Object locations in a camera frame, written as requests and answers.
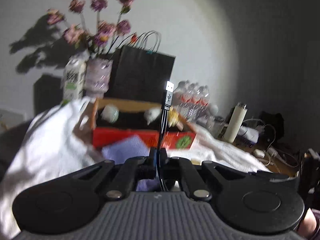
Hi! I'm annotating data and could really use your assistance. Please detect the yellow white plush toy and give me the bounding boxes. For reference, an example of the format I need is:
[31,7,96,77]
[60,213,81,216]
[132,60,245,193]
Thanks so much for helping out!
[144,106,181,129]

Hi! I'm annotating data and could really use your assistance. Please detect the purple cloth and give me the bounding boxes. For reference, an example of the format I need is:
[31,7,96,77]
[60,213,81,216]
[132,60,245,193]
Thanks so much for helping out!
[101,135,149,165]

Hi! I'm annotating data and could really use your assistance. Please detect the purple glass vase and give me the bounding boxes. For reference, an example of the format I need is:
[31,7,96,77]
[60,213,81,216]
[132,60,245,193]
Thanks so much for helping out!
[84,58,113,98]

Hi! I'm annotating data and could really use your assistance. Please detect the black paper bag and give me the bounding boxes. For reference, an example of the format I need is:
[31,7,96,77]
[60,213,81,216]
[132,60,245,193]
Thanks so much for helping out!
[105,30,175,103]

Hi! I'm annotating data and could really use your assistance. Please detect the black usb cable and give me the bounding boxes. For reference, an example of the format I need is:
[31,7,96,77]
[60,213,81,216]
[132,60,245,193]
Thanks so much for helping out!
[156,80,176,192]

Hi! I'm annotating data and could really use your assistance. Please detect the person right hand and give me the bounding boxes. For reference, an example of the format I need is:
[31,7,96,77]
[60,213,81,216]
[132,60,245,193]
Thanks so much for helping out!
[297,209,320,240]

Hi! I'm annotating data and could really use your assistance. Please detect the dried pink flowers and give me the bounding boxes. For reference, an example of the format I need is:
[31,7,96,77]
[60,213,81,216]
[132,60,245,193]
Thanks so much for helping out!
[47,0,135,55]

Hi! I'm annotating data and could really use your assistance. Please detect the red cardboard box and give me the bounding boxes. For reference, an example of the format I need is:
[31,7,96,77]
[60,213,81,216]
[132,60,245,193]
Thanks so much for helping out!
[91,98,196,150]

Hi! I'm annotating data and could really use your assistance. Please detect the milk carton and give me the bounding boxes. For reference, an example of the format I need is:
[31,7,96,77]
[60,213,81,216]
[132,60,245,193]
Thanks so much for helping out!
[61,54,86,104]

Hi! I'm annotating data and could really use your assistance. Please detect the white thermos bottle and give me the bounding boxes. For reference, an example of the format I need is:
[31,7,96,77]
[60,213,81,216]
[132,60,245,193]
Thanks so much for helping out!
[223,102,247,144]

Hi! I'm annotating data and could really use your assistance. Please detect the water bottle pack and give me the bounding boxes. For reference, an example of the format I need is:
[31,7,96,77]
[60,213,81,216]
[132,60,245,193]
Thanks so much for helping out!
[172,80,210,121]

